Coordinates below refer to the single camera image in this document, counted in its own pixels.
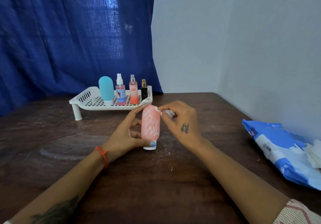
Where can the white wet wipe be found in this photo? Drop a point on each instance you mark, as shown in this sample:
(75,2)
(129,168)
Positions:
(168,112)

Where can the person's right hand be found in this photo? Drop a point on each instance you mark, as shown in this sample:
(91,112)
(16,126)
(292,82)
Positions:
(185,126)

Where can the dark wooden table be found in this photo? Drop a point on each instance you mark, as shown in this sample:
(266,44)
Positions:
(155,191)

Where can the person's left forearm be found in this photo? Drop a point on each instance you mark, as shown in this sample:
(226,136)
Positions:
(55,191)

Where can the white perforated plastic rack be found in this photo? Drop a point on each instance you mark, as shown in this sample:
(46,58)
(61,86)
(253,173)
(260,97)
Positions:
(87,101)

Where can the patterned left sleeve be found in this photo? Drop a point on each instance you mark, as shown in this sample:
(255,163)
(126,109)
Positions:
(6,221)

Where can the patterned sleeve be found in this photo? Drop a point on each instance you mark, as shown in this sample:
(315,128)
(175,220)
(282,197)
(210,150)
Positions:
(298,213)
(6,221)

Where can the person's left hand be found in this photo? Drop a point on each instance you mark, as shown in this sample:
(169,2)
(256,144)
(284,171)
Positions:
(120,136)

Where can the blue white wet wipes pack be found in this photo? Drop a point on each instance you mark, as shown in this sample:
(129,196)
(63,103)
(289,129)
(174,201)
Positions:
(275,146)

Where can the pink spray bottle white cap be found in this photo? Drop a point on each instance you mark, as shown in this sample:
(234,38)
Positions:
(121,93)

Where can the dark blue curtain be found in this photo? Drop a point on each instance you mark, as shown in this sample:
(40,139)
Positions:
(67,35)

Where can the black perfume bottle gold cap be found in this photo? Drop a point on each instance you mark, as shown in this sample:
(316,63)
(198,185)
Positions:
(144,89)

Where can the pink squeeze bottle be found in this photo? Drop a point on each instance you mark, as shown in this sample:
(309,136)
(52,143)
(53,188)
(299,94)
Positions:
(150,126)

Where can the patterned right sleeve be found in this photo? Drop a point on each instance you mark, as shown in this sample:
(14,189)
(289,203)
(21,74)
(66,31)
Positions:
(298,213)

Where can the teal squeeze bottle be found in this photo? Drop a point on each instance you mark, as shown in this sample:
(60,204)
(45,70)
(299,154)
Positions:
(106,88)

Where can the orange spray bottle silver cap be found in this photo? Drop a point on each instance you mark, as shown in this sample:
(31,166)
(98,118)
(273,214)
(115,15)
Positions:
(133,92)

